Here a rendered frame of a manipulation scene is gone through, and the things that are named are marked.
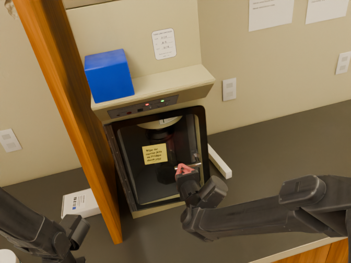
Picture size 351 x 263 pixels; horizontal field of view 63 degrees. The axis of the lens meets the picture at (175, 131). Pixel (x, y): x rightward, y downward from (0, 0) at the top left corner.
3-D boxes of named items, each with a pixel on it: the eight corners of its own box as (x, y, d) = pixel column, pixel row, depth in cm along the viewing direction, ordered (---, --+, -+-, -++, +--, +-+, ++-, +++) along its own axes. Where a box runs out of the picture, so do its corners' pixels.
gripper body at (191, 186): (196, 167, 85) (205, 184, 79) (199, 191, 91) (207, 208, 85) (175, 173, 84) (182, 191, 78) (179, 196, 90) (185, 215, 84)
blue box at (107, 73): (94, 87, 78) (84, 55, 73) (130, 79, 79) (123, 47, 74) (94, 104, 70) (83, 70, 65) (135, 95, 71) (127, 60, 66)
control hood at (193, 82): (99, 118, 84) (89, 87, 78) (204, 93, 88) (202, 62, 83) (101, 140, 75) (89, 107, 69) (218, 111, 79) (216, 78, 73)
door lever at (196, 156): (172, 163, 98) (171, 157, 96) (199, 157, 98) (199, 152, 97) (175, 174, 93) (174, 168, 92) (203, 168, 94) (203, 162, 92)
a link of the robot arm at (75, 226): (16, 240, 58) (51, 243, 56) (47, 197, 67) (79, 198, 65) (42, 272, 65) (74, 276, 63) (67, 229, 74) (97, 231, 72)
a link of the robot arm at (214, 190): (179, 225, 71) (207, 241, 72) (208, 194, 67) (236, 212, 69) (180, 196, 82) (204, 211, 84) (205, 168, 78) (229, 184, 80)
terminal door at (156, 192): (132, 210, 108) (104, 123, 85) (211, 193, 110) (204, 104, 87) (132, 212, 108) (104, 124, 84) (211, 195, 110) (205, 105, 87)
